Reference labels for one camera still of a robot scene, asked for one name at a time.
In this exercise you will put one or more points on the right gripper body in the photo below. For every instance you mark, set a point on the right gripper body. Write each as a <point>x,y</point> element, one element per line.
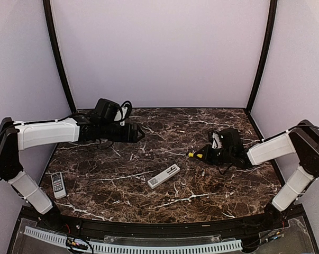
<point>214,158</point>

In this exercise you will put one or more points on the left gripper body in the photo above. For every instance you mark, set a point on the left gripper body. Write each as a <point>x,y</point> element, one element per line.
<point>125,137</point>

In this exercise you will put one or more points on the yellow handled screwdriver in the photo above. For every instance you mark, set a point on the yellow handled screwdriver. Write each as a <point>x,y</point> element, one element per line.
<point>194,155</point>

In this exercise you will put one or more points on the white remote control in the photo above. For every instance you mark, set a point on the white remote control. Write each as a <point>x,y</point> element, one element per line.
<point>163,176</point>

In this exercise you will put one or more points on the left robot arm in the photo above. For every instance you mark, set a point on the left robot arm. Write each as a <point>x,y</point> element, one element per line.
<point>107,121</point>

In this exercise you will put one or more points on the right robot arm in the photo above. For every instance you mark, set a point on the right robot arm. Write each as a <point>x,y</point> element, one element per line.
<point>226,147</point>

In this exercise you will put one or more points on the grey remote control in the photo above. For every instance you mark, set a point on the grey remote control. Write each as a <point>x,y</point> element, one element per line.
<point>58,185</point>

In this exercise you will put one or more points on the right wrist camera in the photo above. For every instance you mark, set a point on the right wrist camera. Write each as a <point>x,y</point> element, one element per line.
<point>214,139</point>

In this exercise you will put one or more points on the black front rail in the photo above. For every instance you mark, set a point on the black front rail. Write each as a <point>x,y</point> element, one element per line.
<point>240,227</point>

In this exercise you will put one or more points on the white slotted cable duct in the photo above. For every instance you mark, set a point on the white slotted cable duct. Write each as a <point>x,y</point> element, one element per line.
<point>112,244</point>

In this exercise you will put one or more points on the left black frame post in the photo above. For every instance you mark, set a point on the left black frame post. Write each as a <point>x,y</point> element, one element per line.
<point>57,54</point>

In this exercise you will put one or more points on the black frame post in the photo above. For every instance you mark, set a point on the black frame post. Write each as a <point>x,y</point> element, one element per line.
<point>57,54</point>
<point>264,54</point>

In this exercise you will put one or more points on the right black frame post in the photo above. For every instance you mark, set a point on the right black frame post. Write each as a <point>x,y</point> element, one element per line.
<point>264,54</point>

